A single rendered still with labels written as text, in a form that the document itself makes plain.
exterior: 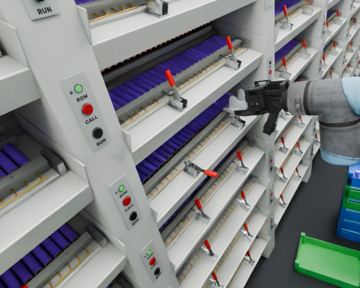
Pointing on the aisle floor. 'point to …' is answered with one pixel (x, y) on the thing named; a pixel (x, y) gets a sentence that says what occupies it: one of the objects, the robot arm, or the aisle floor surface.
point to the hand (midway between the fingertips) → (230, 108)
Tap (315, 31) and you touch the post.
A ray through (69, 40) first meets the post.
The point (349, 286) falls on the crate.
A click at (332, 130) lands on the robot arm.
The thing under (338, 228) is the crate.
